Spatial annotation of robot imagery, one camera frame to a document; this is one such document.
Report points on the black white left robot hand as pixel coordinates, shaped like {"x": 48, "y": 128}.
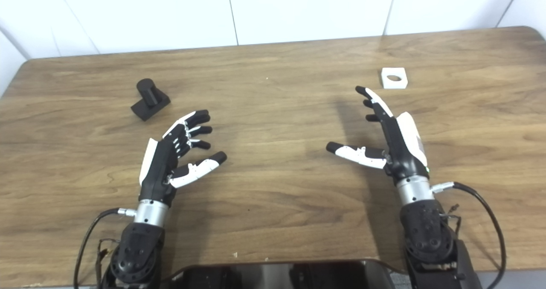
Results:
{"x": 158, "y": 169}

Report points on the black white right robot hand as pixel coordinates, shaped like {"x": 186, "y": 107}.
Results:
{"x": 401, "y": 148}

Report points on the white square piece with hole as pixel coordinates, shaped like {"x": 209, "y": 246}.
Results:
{"x": 387, "y": 83}

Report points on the black peg with square base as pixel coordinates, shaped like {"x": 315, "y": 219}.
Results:
{"x": 149, "y": 99}

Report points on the black robot torso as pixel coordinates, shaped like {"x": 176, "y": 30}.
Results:
{"x": 264, "y": 278}

